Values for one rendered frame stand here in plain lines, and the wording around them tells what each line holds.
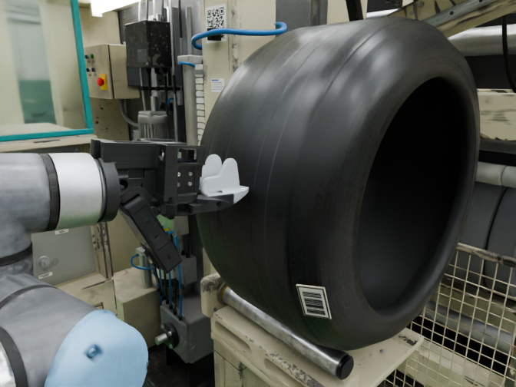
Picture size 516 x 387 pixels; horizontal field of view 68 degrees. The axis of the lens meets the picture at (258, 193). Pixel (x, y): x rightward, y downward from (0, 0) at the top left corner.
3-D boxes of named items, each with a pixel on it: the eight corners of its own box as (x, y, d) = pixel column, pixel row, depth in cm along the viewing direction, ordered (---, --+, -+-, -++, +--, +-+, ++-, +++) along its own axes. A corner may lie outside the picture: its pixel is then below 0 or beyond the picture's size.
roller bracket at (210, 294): (200, 314, 92) (199, 278, 89) (309, 263, 118) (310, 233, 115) (209, 320, 90) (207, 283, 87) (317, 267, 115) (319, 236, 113)
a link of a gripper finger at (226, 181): (264, 159, 51) (208, 160, 45) (260, 202, 53) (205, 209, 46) (249, 156, 54) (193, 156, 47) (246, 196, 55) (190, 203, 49)
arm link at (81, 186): (61, 240, 35) (37, 217, 41) (110, 233, 38) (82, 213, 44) (59, 159, 34) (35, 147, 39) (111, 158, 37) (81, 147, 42)
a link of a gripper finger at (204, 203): (241, 196, 48) (180, 202, 42) (240, 207, 48) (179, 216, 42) (218, 188, 51) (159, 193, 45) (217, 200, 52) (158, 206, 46)
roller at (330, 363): (228, 279, 92) (236, 289, 95) (216, 293, 91) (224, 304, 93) (351, 352, 68) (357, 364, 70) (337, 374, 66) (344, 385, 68)
